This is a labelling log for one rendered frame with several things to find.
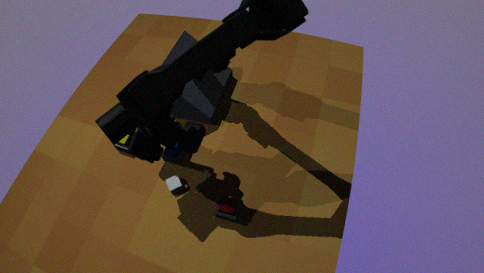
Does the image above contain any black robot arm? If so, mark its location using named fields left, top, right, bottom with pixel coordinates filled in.
left=96, top=0, right=308, bottom=163

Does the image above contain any red button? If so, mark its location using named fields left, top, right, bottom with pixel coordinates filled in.
left=214, top=194, right=243, bottom=223

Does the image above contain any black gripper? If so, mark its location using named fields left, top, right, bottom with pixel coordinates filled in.
left=151, top=114, right=206, bottom=154

